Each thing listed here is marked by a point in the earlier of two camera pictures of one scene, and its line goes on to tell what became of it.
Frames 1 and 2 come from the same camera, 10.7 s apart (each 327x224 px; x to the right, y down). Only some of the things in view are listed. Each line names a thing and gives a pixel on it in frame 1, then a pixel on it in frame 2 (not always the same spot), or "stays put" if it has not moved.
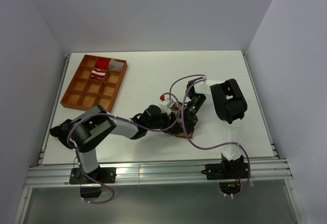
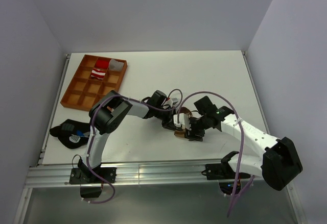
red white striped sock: x=97 y=73 stays put
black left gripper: x=169 y=122 → x=168 y=123
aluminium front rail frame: x=60 y=175 stays put
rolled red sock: x=102 y=64 stays put
